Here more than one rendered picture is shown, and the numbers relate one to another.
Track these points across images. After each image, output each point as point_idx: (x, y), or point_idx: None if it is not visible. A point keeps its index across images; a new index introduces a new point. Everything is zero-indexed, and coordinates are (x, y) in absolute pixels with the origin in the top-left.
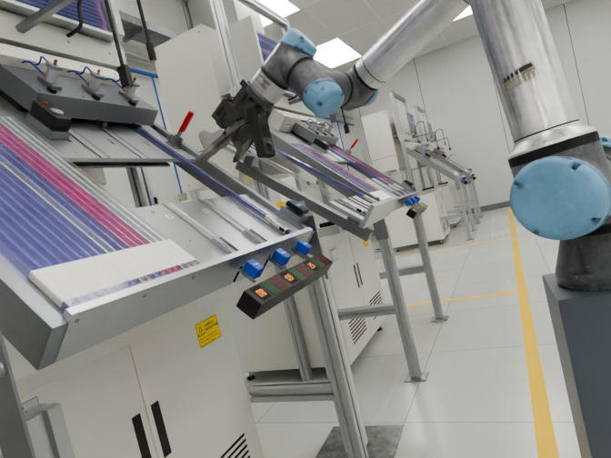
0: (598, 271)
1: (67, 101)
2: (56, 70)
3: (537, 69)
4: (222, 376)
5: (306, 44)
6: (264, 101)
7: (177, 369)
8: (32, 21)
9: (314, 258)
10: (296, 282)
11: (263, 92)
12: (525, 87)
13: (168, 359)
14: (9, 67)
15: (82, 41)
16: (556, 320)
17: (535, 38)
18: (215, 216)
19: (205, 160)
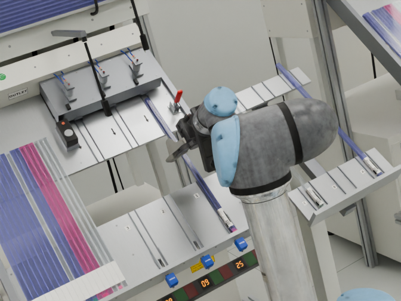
0: None
1: (80, 109)
2: (70, 89)
3: (268, 279)
4: (213, 291)
5: (219, 112)
6: (203, 134)
7: (169, 289)
8: (57, 36)
9: (249, 254)
10: (209, 287)
11: (199, 130)
12: (265, 285)
13: (160, 283)
14: (45, 84)
15: (104, 11)
16: None
17: (267, 260)
18: (169, 217)
19: (171, 162)
